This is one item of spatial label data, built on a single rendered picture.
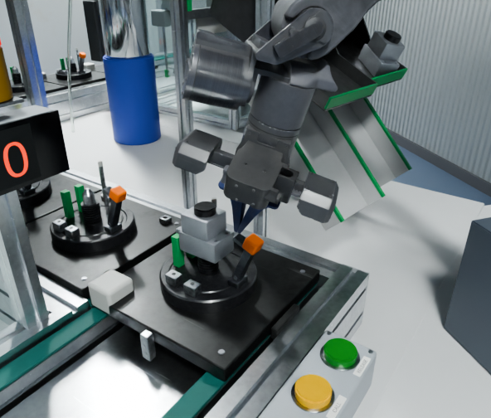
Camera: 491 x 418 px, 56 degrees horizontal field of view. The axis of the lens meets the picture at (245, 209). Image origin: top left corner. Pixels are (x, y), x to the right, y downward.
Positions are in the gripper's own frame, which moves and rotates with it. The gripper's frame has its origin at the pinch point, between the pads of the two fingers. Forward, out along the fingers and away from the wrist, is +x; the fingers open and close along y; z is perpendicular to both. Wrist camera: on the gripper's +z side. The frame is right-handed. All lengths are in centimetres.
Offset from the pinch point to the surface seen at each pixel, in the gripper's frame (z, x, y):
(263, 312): 1.2, 13.5, 6.8
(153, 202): -26.4, 23.7, -20.0
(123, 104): -80, 32, -53
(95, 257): -4.8, 21.9, -20.5
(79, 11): -320, 85, -210
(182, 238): -2.4, 9.8, -7.1
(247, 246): -0.2, 5.3, 1.8
